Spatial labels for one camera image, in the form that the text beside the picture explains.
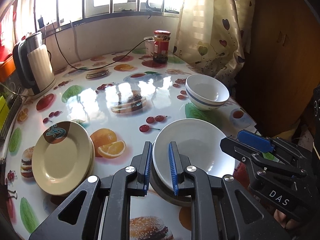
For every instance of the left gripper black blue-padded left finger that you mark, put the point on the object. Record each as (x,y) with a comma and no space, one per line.
(99,208)

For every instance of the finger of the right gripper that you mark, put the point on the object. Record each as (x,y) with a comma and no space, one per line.
(275,149)
(238,150)

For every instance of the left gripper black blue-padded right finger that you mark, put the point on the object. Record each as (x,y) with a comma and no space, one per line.
(221,208)

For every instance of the small white blue-striped bowl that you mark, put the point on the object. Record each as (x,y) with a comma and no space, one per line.
(197,139)

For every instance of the stainless steel bowl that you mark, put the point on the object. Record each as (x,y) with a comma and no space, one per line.
(166,193)

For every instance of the cream plate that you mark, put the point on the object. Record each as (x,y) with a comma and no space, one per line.
(87,153)
(56,159)

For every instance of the large white blue-striped bowl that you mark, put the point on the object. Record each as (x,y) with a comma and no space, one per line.
(205,92)

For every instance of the person's right hand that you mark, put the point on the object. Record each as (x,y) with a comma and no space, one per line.
(283,220)

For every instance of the black binder clip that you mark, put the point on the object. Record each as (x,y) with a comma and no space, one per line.
(12,194)

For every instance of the white side shelf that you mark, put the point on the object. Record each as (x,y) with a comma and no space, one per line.
(5,144)

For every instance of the heart patterned curtain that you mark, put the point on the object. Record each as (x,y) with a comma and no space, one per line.
(213,36)

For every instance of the chevron patterned tray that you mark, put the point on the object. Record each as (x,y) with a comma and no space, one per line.
(12,112)

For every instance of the lower lime green box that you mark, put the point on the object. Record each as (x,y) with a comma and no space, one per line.
(4,111)

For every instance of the red-lidded sauce jar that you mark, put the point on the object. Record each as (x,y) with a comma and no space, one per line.
(161,46)

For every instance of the white small container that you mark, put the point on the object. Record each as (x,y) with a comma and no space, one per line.
(149,45)

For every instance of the cream electric kettle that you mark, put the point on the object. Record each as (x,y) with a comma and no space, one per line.
(33,65)

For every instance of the orange box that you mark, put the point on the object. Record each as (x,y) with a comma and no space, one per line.
(7,68)

